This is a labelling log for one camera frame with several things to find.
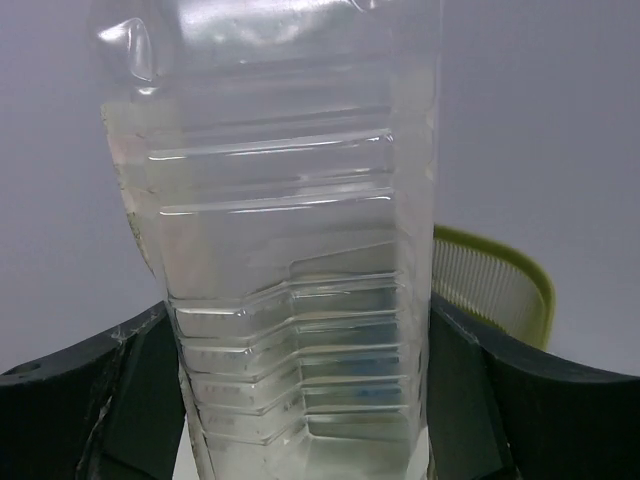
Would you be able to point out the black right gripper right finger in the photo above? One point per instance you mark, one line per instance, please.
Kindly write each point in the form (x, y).
(498, 408)

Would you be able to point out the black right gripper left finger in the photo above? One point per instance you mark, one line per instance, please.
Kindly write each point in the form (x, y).
(108, 407)

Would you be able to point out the large ribbed clear bottle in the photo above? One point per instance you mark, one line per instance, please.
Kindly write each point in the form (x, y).
(276, 162)

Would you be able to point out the olive green mesh bin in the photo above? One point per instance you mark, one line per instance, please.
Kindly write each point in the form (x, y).
(494, 283)

